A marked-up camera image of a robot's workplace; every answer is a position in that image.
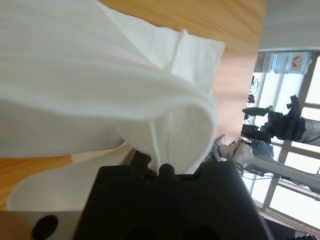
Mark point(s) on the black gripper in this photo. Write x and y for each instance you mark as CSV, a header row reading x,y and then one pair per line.
x,y
285,127

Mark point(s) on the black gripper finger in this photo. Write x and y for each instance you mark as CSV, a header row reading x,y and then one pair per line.
x,y
140,160

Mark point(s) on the white Unitree t-shirt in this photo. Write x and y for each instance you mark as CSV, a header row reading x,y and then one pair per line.
x,y
87,75

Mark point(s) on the blue water jug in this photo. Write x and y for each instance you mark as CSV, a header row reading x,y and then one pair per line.
x,y
282,62

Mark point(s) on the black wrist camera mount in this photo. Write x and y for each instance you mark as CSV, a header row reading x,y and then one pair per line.
x,y
295,105

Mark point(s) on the grey window frame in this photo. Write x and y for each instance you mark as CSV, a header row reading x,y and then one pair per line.
x,y
307,82

